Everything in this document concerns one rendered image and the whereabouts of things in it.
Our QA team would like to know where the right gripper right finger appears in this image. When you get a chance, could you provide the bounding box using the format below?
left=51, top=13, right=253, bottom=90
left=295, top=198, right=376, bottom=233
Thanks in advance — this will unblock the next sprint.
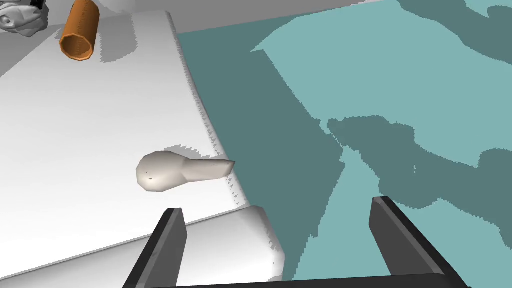
left=368, top=196, right=459, bottom=278

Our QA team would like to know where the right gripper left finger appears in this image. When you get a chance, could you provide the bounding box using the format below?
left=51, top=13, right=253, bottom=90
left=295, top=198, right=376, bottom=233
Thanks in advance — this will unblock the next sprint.
left=121, top=207, right=189, bottom=288

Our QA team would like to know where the beige bottle-shaped object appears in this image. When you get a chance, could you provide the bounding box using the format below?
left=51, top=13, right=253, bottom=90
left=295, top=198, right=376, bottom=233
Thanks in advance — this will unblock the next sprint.
left=135, top=150, right=237, bottom=193

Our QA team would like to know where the orange cup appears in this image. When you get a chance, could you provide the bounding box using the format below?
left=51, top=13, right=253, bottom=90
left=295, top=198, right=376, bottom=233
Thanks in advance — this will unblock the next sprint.
left=59, top=0, right=101, bottom=62

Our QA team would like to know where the white table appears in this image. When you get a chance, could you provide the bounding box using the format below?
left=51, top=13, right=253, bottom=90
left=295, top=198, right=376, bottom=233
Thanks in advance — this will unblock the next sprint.
left=0, top=9, right=286, bottom=288

